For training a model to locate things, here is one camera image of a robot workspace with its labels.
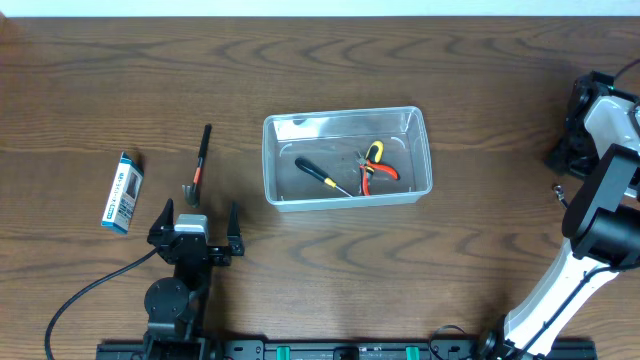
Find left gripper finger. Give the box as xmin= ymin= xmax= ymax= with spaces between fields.
xmin=149 ymin=198 xmax=174 ymax=236
xmin=226 ymin=202 xmax=242 ymax=246

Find left black cable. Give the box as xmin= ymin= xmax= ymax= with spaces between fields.
xmin=44 ymin=247 xmax=164 ymax=360

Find clear plastic container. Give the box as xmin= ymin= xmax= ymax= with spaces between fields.
xmin=262 ymin=106 xmax=433 ymax=212

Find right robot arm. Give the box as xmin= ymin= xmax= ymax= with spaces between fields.
xmin=470 ymin=71 xmax=639 ymax=359

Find black slim screwdriver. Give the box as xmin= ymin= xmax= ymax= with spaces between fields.
xmin=295 ymin=157 xmax=351 ymax=197

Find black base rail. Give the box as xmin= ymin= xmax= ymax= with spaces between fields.
xmin=95 ymin=338 xmax=598 ymax=360

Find white and blue box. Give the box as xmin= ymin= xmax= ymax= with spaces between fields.
xmin=101 ymin=152 xmax=144 ymax=235

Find red handled pliers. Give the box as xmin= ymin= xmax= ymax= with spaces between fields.
xmin=356 ymin=152 xmax=400 ymax=196

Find small black claw hammer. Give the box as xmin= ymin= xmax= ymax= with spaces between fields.
xmin=182 ymin=124 xmax=212 ymax=208

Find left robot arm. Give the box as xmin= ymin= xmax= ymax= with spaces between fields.
xmin=141 ymin=199 xmax=245 ymax=360

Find silver combination wrench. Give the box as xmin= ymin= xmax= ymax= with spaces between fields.
xmin=552 ymin=184 xmax=569 ymax=209

